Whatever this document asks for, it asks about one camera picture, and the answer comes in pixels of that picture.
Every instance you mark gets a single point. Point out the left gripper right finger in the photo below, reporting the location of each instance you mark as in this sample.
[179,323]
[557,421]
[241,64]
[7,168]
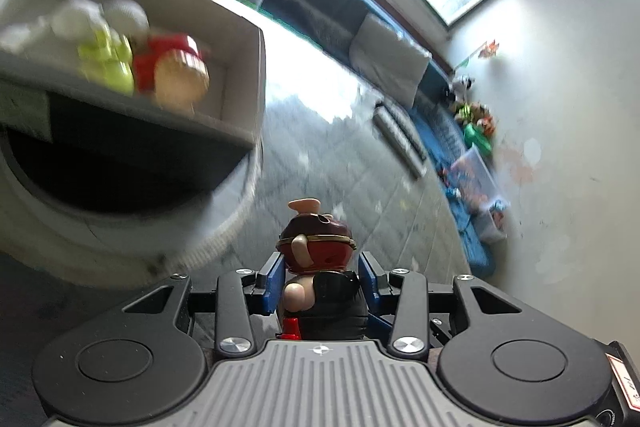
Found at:
[374,282]

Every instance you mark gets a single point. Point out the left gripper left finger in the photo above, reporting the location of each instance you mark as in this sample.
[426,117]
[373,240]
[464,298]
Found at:
[271,282]

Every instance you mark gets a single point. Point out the pirate figurine toy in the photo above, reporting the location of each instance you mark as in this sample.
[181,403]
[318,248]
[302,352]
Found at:
[323,299]

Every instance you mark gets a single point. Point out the white plush doll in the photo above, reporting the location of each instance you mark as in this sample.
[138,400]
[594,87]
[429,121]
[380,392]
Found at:
[79,21]

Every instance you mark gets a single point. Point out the small white container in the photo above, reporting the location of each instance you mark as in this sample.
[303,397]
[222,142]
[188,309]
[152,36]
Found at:
[488,225]

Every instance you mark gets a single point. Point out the white remote control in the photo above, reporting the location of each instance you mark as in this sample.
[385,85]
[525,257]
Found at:
[398,141]

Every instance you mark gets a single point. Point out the clear plastic toy bin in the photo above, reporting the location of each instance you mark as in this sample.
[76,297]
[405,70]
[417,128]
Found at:
[471,176]

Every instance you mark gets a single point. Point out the white round turntable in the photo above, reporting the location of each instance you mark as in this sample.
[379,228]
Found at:
[122,251]

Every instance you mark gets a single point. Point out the black remote control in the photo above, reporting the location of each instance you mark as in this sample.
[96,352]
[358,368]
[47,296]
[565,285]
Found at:
[404,122]

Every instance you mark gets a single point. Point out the green plastic tub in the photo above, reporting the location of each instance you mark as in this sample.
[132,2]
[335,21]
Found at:
[474,136]

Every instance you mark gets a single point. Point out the plush toys pile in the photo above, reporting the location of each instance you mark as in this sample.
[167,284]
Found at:
[466,111]

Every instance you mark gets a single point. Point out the grey cushion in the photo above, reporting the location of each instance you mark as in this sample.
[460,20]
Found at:
[391,61]

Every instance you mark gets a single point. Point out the black cardboard box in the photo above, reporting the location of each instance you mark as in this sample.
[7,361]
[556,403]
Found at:
[110,99]

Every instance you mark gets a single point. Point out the red round toy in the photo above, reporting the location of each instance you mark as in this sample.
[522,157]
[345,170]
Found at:
[158,50]

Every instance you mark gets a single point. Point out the blue sofa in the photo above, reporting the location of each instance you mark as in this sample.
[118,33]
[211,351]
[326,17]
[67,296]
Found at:
[332,24]

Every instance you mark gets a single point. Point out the green frog toy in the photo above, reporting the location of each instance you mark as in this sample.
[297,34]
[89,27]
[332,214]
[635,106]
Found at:
[107,59]

